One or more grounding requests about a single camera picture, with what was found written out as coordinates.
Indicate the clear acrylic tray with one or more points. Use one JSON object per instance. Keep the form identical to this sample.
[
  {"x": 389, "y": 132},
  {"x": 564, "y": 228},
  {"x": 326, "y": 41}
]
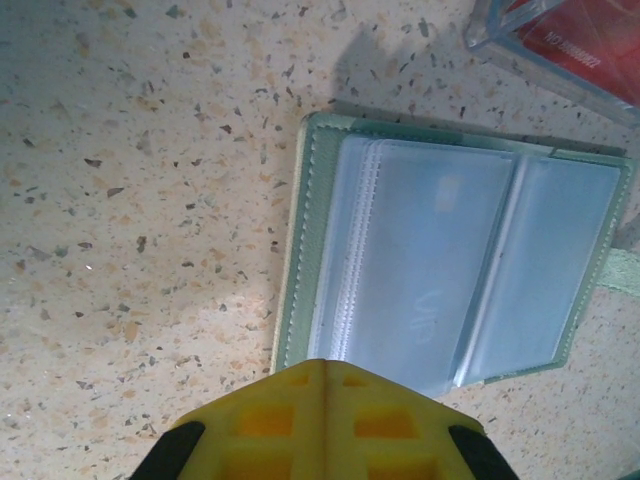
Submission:
[{"x": 500, "y": 45}]

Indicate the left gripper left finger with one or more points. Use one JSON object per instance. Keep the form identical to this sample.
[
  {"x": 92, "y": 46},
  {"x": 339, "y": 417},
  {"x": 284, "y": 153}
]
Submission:
[{"x": 265, "y": 435}]

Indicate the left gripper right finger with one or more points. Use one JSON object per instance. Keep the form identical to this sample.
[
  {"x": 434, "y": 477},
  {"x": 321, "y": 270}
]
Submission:
[{"x": 395, "y": 435}]

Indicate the green card holder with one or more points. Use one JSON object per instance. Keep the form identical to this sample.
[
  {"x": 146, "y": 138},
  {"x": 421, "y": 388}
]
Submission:
[{"x": 315, "y": 200}]

